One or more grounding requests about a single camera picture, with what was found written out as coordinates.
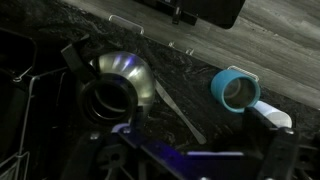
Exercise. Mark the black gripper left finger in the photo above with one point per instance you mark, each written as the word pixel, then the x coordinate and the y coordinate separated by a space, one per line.
pixel 100 150

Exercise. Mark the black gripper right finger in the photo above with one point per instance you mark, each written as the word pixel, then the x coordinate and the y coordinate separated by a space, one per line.
pixel 280 150

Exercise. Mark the blue mug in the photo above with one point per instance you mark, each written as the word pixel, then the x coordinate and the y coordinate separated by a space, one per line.
pixel 217 88

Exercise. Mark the white cup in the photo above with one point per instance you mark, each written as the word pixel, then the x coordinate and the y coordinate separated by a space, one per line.
pixel 276 115

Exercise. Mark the steel thermal carafe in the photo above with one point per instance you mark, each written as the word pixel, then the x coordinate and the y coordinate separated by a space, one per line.
pixel 140 76

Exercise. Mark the silver butter knife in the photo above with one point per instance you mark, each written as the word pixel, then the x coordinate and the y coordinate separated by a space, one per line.
pixel 176 109

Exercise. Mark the black dish rack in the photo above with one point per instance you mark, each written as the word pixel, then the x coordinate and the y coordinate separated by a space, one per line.
pixel 10 100

